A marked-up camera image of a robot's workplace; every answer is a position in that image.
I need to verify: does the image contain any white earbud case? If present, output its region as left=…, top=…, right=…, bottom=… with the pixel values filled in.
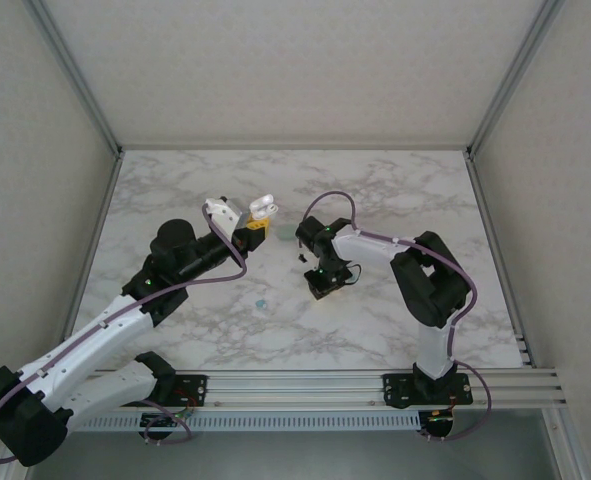
left=247, top=194, right=280, bottom=219

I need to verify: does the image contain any black controller circuit board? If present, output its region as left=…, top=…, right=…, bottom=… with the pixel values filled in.
left=139, top=410, right=192, bottom=441
left=418, top=408, right=457, bottom=441

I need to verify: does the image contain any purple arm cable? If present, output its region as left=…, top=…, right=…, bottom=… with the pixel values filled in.
left=0, top=204, right=249, bottom=464
left=304, top=191, right=492, bottom=444

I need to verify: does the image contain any aluminium table side rail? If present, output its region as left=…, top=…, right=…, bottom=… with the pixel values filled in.
left=54, top=149, right=125, bottom=374
left=464, top=149, right=536, bottom=369

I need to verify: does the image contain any aluminium table end rail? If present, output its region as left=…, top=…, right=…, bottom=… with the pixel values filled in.
left=118, top=143, right=472, bottom=152

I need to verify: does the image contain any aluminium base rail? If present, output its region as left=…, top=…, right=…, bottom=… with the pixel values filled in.
left=22, top=368, right=566, bottom=412

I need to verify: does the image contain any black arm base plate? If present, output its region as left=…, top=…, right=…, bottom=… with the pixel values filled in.
left=164, top=373, right=210, bottom=408
left=382, top=372, right=475, bottom=407

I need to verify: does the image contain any grey slotted cable duct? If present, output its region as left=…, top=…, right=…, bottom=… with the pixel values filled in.
left=74, top=411, right=422, bottom=432

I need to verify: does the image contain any aluminium frame post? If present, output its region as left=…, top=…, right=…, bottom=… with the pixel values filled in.
left=466, top=0, right=567, bottom=159
left=24, top=0, right=125, bottom=157

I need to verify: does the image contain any aluminium lower frame leg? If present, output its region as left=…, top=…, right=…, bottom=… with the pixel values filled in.
left=542, top=409, right=584, bottom=480

